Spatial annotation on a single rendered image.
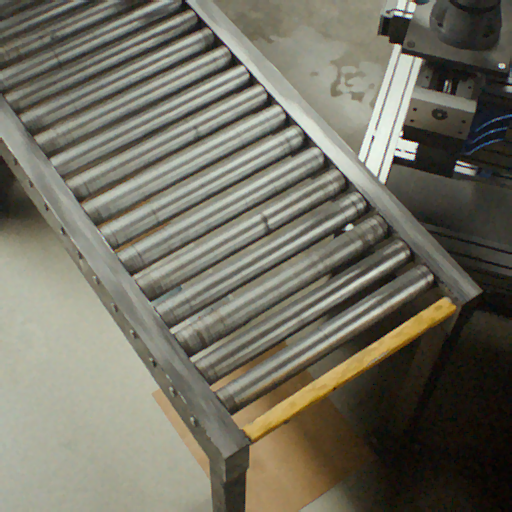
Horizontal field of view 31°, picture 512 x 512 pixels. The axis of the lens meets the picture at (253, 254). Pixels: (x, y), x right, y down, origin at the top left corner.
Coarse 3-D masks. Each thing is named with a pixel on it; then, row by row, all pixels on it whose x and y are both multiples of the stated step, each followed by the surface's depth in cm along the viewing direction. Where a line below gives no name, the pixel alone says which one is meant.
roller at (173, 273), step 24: (312, 192) 174; (336, 192) 176; (264, 216) 170; (288, 216) 172; (216, 240) 167; (240, 240) 168; (168, 264) 165; (192, 264) 165; (144, 288) 162; (168, 288) 164
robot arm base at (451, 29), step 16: (448, 0) 187; (432, 16) 193; (448, 16) 188; (464, 16) 186; (480, 16) 186; (496, 16) 188; (448, 32) 190; (464, 32) 188; (480, 32) 188; (496, 32) 190; (464, 48) 191; (480, 48) 191
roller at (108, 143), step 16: (208, 80) 188; (224, 80) 188; (240, 80) 189; (176, 96) 186; (192, 96) 186; (208, 96) 187; (224, 96) 189; (144, 112) 183; (160, 112) 183; (176, 112) 184; (192, 112) 186; (112, 128) 181; (128, 128) 181; (144, 128) 182; (160, 128) 184; (80, 144) 179; (96, 144) 179; (112, 144) 180; (128, 144) 182; (64, 160) 176; (80, 160) 177; (96, 160) 179; (64, 176) 177
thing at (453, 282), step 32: (192, 0) 200; (224, 32) 195; (256, 64) 190; (288, 96) 186; (320, 128) 182; (352, 160) 178; (384, 192) 174; (352, 224) 183; (416, 224) 170; (416, 256) 167; (448, 256) 166; (448, 288) 163; (480, 288) 163; (448, 320) 169
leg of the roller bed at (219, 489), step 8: (216, 472) 158; (216, 480) 162; (232, 480) 159; (240, 480) 162; (216, 488) 166; (224, 488) 160; (232, 488) 163; (240, 488) 166; (216, 496) 171; (224, 496) 164; (232, 496) 167; (240, 496) 170; (216, 504) 176; (224, 504) 168; (232, 504) 171; (240, 504) 174
